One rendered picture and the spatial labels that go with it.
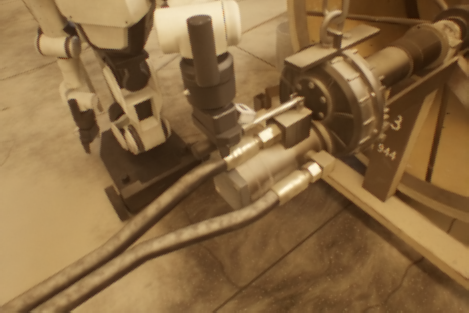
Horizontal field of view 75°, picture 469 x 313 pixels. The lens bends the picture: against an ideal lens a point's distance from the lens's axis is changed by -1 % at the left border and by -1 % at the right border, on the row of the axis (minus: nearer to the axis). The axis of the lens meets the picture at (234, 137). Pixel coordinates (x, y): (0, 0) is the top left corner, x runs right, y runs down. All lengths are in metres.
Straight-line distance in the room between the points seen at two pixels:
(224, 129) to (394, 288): 1.22
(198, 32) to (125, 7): 0.58
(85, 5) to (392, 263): 1.56
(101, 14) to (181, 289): 1.15
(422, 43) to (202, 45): 0.76
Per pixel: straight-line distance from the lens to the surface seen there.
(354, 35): 0.79
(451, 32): 1.22
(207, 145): 0.59
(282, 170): 0.72
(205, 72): 0.45
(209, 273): 1.55
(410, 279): 1.64
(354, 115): 0.71
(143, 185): 1.69
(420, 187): 1.71
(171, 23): 0.47
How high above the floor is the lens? 1.39
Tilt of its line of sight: 41 degrees down
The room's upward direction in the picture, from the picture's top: 6 degrees counter-clockwise
